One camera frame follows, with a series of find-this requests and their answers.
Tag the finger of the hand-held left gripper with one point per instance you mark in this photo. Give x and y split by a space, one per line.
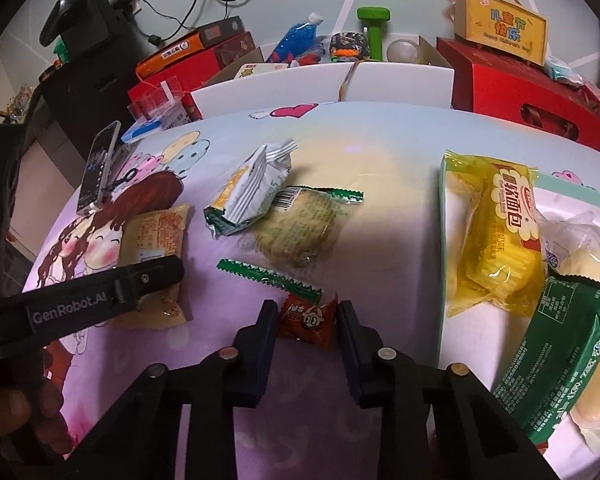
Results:
150 276

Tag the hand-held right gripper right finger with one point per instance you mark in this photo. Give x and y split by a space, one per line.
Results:
351 347

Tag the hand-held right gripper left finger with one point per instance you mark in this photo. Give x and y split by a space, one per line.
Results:
265 342

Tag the small red candy packet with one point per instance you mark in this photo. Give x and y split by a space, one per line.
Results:
305 321

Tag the beige snack packet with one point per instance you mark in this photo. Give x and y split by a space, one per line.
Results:
155 230

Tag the white tray with mint rim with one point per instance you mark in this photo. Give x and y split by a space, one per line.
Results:
465 355

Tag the green biscuit packet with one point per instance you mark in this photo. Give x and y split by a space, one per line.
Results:
555 350

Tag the clear bread packet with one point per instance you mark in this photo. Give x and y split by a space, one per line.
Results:
587 262
599 405

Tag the person's left hand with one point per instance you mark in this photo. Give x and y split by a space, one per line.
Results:
25 410

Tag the white phone stand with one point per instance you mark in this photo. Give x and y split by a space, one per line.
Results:
91 209

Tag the smartphone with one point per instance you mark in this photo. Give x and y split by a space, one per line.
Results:
97 170

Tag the clear green-edged cake packet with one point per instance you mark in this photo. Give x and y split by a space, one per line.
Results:
300 225

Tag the white and green snack packet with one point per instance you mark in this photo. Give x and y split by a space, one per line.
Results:
250 185

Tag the blue and white box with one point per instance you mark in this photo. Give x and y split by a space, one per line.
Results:
142 131

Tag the clear plastic box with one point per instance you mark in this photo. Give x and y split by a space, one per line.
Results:
155 100

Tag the printed cartoon blanket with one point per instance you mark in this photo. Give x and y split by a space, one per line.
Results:
390 170

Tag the yellow bread packet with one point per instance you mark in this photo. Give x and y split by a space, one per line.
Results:
500 240

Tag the black cabinet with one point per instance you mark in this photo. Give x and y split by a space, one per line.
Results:
95 85

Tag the red flat box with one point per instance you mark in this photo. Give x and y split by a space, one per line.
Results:
205 67

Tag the orange and black box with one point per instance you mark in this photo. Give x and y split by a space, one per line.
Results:
175 52

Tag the white cardboard box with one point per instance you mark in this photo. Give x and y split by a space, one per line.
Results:
280 91

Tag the white printed card packet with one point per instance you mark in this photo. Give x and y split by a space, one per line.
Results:
260 70

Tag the black monitor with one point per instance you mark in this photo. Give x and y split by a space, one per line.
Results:
80 10

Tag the blue water bottle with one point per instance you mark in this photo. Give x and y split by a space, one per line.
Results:
295 37

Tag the red gift box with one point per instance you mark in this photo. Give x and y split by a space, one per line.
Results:
500 90

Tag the clear round ball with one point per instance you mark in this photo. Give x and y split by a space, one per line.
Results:
403 51

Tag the toy car packet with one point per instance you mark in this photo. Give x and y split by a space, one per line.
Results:
350 46

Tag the green dumbbell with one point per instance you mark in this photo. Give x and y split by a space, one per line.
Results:
375 30

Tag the pale blue packet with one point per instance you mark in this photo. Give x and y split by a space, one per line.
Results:
562 70

